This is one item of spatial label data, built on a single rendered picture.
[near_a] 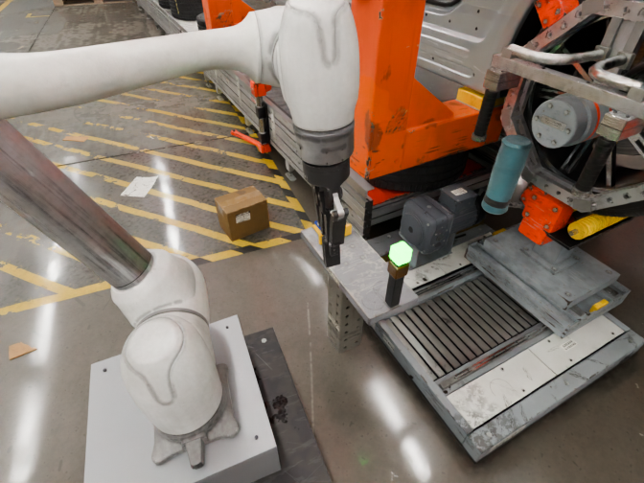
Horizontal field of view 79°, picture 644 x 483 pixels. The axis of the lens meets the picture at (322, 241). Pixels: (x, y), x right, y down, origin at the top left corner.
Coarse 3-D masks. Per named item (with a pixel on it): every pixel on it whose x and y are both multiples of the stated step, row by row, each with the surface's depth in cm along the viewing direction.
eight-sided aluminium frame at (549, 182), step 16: (592, 0) 98; (608, 0) 96; (624, 0) 93; (640, 0) 93; (576, 16) 103; (592, 16) 103; (624, 16) 94; (640, 16) 91; (544, 32) 111; (560, 32) 108; (528, 48) 117; (544, 48) 114; (528, 80) 125; (512, 96) 127; (528, 96) 128; (512, 112) 129; (512, 128) 131; (528, 160) 130; (528, 176) 130; (544, 176) 127; (560, 176) 127; (560, 192) 124; (608, 192) 114; (624, 192) 106; (640, 192) 102; (576, 208) 119; (592, 208) 115
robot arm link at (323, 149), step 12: (300, 132) 54; (312, 132) 53; (324, 132) 53; (336, 132) 53; (348, 132) 55; (300, 144) 56; (312, 144) 55; (324, 144) 54; (336, 144) 55; (348, 144) 56; (300, 156) 58; (312, 156) 56; (324, 156) 55; (336, 156) 56; (348, 156) 57
